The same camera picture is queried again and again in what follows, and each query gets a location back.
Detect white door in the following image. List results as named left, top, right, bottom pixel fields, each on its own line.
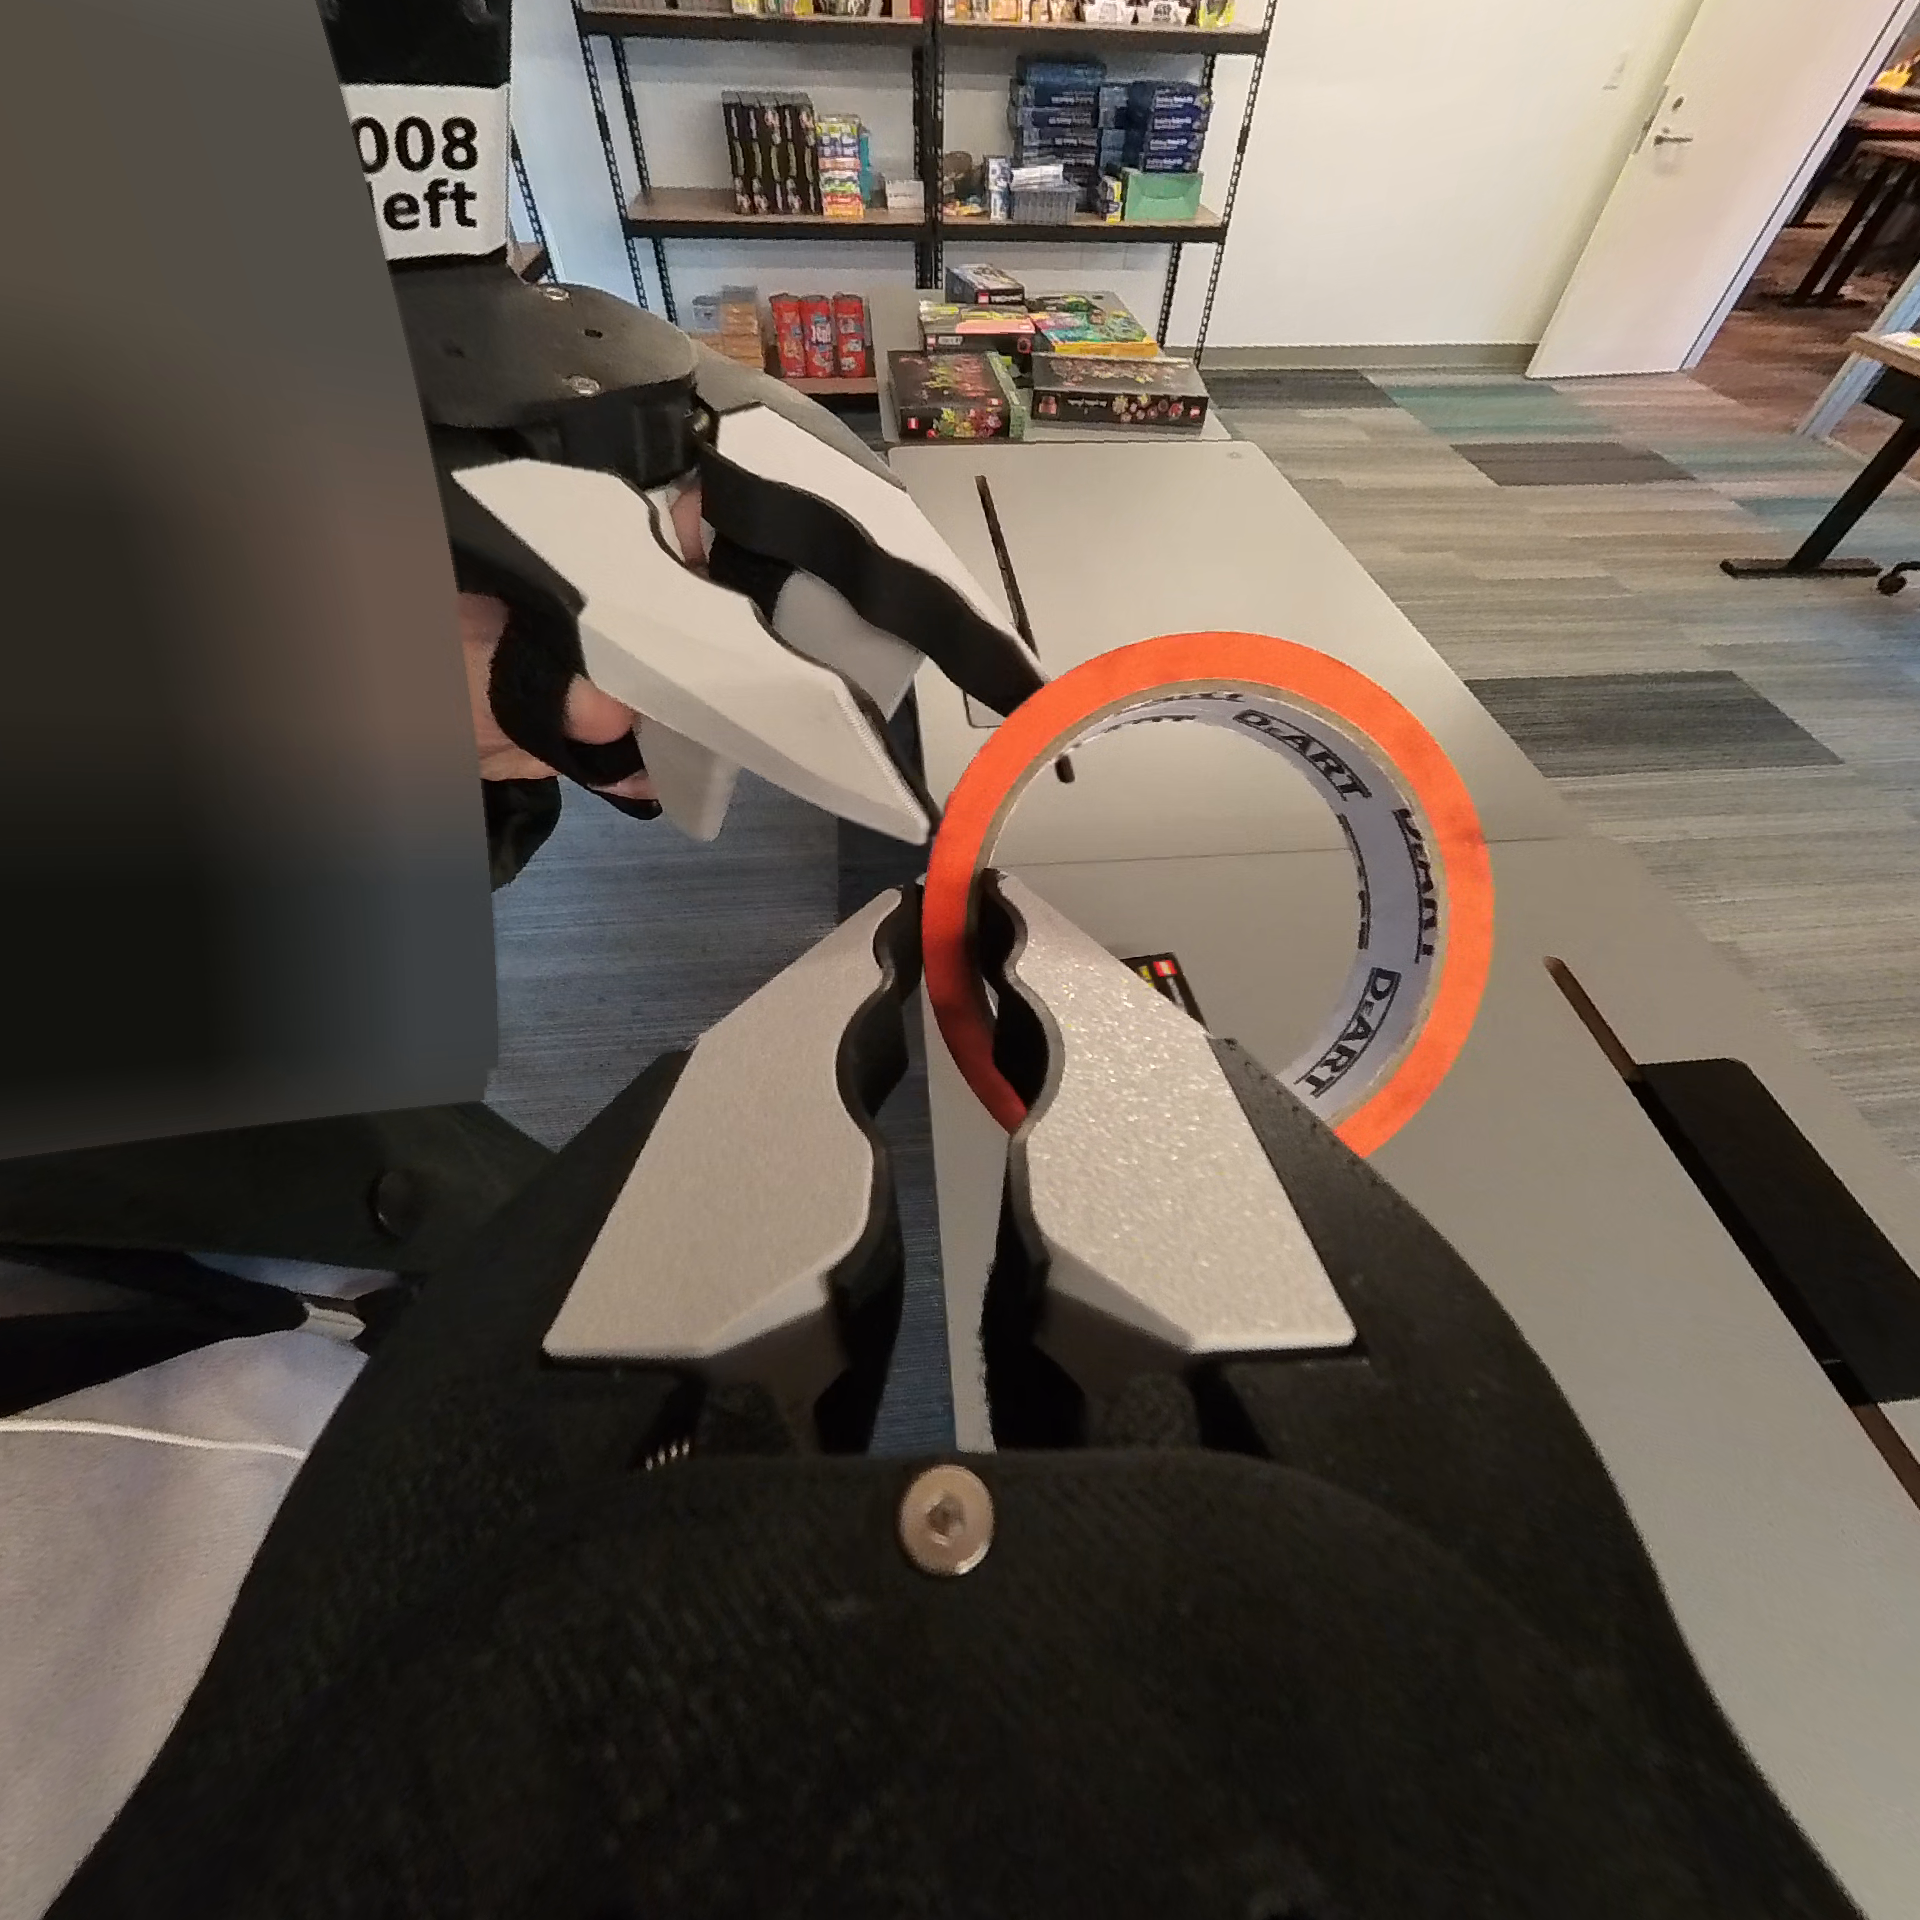
left=1527, top=0, right=1882, bottom=382

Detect row of dark boxes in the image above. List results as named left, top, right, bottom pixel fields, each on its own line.
left=722, top=93, right=825, bottom=217

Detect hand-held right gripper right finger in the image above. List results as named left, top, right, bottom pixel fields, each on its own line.
left=979, top=871, right=1360, bottom=1453

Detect stack of blue boxes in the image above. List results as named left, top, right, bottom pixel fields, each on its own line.
left=1013, top=57, right=1215, bottom=176

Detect person's left hand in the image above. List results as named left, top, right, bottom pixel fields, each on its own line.
left=457, top=589, right=657, bottom=804

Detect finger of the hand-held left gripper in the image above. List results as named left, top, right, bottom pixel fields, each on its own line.
left=692, top=356, right=1049, bottom=732
left=449, top=454, right=945, bottom=845

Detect black metal shelving unit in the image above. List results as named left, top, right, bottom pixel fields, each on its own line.
left=569, top=0, right=1281, bottom=395

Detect person's dark jacket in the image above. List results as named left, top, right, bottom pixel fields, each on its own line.
left=0, top=1105, right=561, bottom=1353

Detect black box pink flowers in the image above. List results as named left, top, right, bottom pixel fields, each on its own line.
left=887, top=349, right=1031, bottom=445

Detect wooden desk black legs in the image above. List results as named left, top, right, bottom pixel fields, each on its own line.
left=1719, top=270, right=1920, bottom=589

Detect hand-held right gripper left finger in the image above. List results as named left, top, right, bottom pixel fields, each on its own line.
left=545, top=883, right=923, bottom=1453

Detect wide black toy box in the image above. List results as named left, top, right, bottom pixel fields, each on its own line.
left=1031, top=352, right=1212, bottom=433

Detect orange tape roll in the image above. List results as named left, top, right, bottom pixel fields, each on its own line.
left=920, top=632, right=1497, bottom=1160

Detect black flat panel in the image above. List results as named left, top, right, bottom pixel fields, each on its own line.
left=1632, top=1055, right=1920, bottom=1412

